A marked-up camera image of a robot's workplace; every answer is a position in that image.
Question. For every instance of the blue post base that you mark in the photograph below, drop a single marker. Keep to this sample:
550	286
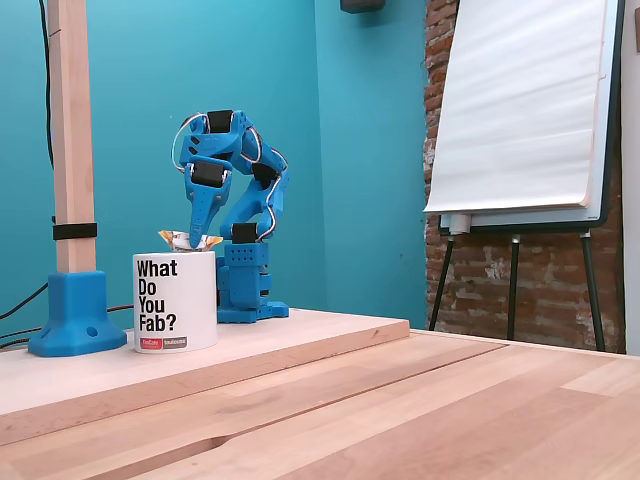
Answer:
75	320

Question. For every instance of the flipchart easel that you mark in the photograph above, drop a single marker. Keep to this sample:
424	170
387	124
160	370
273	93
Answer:
607	150

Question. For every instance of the wooden post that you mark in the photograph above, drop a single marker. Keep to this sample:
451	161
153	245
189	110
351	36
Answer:
72	125

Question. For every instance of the light wooden board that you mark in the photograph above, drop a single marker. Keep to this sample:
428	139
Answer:
325	345

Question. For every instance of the white flipchart paper pad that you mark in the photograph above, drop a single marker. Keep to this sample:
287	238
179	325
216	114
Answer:
520	100

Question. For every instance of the white mug with black print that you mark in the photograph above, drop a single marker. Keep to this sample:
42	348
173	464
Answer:
195	300

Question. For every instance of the yellow white sweet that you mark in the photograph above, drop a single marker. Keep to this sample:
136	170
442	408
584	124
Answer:
175	239

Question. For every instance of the dark wall box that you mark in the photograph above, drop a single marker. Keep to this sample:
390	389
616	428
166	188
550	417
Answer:
362	5

